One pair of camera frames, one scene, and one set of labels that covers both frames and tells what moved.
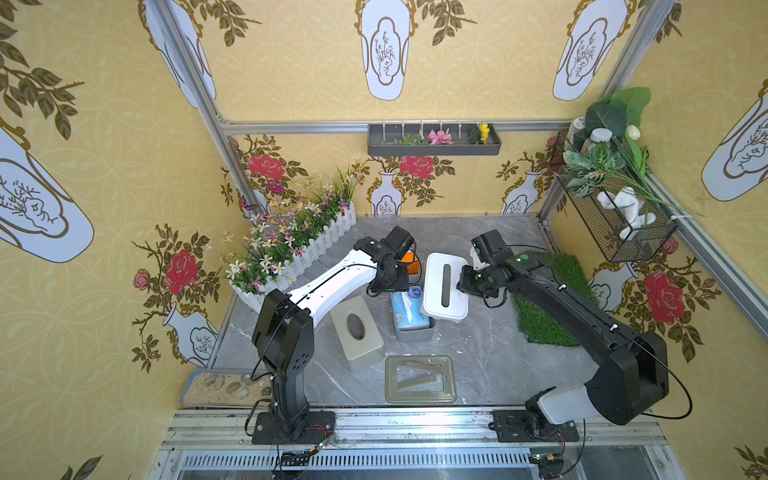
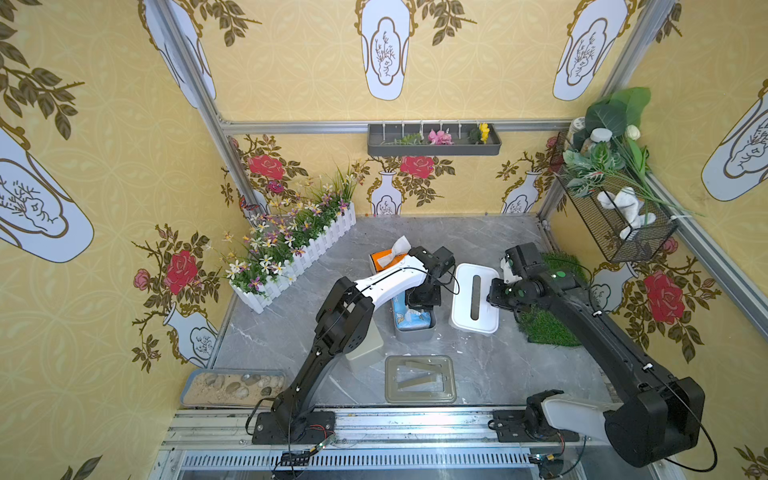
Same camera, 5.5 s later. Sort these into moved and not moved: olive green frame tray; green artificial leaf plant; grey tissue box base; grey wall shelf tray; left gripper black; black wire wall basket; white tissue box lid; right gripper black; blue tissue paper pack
Moved: left gripper black; right gripper black; white tissue box lid
Not moved: grey wall shelf tray; black wire wall basket; blue tissue paper pack; olive green frame tray; grey tissue box base; green artificial leaf plant
